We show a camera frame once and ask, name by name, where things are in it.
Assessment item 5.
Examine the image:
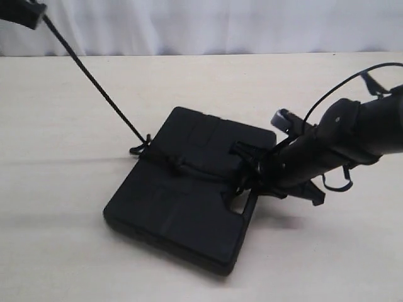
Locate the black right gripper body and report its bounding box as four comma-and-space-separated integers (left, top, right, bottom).
245, 141, 300, 198

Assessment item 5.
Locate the black plastic tool case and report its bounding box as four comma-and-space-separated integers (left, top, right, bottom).
103, 107, 276, 276

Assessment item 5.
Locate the black braided rope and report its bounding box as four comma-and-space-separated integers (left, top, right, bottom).
40, 12, 246, 177

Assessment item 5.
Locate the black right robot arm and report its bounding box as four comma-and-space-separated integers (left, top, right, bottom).
231, 86, 402, 206

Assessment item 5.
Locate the white backdrop curtain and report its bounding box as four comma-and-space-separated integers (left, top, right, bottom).
0, 0, 403, 58

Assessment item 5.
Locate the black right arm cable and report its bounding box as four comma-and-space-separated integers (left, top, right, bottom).
267, 62, 403, 193

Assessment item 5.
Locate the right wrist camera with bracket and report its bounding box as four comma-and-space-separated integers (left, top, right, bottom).
271, 108, 314, 138

